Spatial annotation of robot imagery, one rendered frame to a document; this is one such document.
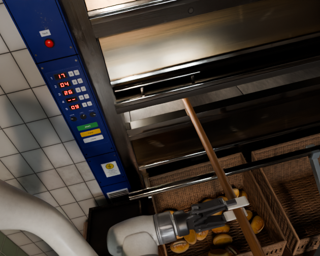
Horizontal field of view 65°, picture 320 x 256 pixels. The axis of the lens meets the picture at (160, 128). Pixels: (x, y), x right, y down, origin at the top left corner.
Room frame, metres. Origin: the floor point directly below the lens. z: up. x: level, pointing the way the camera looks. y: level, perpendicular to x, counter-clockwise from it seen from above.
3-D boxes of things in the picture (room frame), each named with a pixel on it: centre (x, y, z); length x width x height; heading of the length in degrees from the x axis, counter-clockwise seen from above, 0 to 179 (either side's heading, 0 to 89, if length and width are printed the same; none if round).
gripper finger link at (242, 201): (0.42, -0.18, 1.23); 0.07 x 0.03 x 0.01; 93
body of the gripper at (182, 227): (0.41, -0.03, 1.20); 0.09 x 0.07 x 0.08; 93
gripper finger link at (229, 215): (0.42, -0.18, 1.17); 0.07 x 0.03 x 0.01; 93
